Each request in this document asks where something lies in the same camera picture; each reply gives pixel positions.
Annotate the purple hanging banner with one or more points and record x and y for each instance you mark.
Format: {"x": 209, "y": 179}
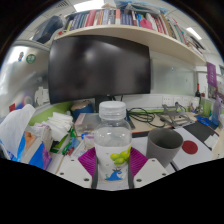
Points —
{"x": 211, "y": 74}

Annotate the dark wine bottle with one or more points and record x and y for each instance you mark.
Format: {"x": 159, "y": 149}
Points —
{"x": 198, "y": 96}

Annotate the small white paper stack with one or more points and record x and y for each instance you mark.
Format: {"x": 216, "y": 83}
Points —
{"x": 211, "y": 140}

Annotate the black desk mat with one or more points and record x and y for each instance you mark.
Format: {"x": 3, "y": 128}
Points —
{"x": 203, "y": 128}

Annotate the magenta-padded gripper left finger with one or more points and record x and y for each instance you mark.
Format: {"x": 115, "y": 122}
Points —
{"x": 73, "y": 171}

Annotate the blue snack bag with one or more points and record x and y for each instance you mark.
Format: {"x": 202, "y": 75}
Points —
{"x": 41, "y": 156}

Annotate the grey mug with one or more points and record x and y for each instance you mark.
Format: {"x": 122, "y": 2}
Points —
{"x": 163, "y": 146}

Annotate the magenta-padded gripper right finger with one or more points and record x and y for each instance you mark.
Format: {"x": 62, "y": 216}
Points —
{"x": 150, "y": 171}

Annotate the black computer monitor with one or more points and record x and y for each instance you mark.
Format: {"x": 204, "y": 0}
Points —
{"x": 98, "y": 68}

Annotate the blue round container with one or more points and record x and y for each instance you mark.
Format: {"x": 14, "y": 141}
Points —
{"x": 82, "y": 110}

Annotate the wall shelf with books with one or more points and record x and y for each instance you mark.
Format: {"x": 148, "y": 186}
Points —
{"x": 133, "y": 33}

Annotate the clear plastic box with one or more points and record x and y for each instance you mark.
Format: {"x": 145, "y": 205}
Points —
{"x": 86, "y": 121}

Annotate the black bag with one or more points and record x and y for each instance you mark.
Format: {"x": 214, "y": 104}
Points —
{"x": 48, "y": 28}

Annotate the stack of white napkins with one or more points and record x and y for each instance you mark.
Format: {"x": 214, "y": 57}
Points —
{"x": 60, "y": 125}

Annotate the white plastic bag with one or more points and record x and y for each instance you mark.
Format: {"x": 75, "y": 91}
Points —
{"x": 15, "y": 130}

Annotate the flat round red coaster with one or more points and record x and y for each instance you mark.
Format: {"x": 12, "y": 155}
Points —
{"x": 190, "y": 147}

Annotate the translucent purple drink bottle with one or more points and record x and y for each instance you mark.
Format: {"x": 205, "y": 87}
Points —
{"x": 216, "y": 111}

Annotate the grey metal laptop stand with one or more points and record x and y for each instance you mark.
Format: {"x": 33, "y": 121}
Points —
{"x": 176, "y": 116}

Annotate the clear plastic water bottle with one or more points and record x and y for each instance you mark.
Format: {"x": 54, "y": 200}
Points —
{"x": 112, "y": 136}

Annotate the group photo poster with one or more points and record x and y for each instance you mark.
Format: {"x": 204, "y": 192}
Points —
{"x": 218, "y": 95}

